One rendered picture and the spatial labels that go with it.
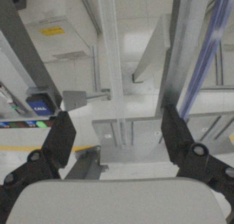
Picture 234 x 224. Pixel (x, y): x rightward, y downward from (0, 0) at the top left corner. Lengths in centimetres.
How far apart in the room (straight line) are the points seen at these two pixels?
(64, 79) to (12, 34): 90
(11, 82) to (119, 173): 109
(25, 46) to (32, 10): 32
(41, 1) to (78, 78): 66
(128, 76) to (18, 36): 85
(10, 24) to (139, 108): 93
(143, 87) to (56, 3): 76
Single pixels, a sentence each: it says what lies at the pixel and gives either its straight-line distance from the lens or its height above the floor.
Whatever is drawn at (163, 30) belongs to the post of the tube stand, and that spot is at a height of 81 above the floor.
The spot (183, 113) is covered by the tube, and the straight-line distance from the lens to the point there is 24.
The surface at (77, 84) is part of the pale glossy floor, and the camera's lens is 111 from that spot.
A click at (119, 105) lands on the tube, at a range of 20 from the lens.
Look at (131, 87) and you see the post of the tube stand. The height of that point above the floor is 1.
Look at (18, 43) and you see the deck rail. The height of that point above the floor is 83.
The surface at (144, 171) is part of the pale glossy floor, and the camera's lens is 125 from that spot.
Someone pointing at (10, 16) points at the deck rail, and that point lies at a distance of 29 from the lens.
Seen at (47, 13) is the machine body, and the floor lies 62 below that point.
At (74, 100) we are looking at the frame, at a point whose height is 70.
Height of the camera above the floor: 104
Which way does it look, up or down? 82 degrees down
